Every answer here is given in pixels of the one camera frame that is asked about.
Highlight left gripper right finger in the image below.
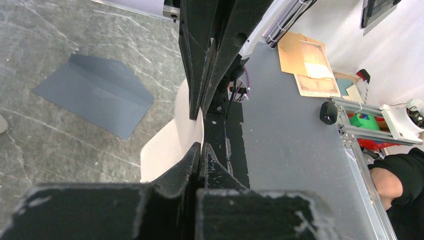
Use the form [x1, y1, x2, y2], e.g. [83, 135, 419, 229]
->
[196, 143, 340, 240]

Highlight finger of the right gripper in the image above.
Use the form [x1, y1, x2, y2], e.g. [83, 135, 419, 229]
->
[178, 0, 218, 120]
[201, 0, 273, 116]

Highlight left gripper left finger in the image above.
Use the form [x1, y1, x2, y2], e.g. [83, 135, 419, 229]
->
[0, 142, 202, 240]

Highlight cream paper letter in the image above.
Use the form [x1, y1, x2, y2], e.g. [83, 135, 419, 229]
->
[140, 79, 204, 183]

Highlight grey-blue envelope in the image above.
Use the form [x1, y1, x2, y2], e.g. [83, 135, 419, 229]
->
[32, 53, 155, 140]

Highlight green white glue stick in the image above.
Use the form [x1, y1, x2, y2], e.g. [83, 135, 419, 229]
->
[0, 115, 9, 134]

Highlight brown cardboard sheets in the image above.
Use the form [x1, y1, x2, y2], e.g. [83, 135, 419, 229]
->
[277, 32, 341, 98]

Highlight black round knob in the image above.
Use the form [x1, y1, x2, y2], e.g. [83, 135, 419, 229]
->
[319, 101, 338, 125]

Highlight person in black shirt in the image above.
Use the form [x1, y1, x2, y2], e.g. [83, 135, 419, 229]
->
[368, 147, 424, 240]

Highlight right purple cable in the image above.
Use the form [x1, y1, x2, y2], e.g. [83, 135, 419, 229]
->
[235, 64, 252, 103]

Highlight aluminium extrusion frame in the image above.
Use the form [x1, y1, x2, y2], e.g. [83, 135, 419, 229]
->
[328, 97, 418, 240]

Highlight white mount bracket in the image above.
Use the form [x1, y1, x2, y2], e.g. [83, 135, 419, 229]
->
[379, 98, 424, 145]

